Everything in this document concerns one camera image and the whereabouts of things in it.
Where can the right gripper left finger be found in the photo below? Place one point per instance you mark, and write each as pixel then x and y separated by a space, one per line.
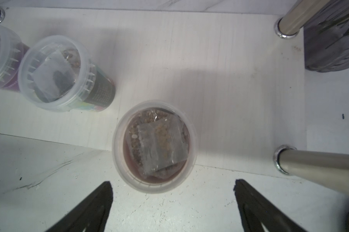
pixel 90 215

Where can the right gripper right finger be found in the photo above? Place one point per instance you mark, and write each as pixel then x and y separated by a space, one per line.
pixel 258 214

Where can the small red-based clear cup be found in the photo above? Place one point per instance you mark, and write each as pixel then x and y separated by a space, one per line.
pixel 155 147

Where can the white two-tier shelf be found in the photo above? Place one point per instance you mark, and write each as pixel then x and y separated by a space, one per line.
pixel 243 88

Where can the yellow sunflower plant pot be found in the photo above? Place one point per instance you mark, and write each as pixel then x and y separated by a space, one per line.
pixel 326 38

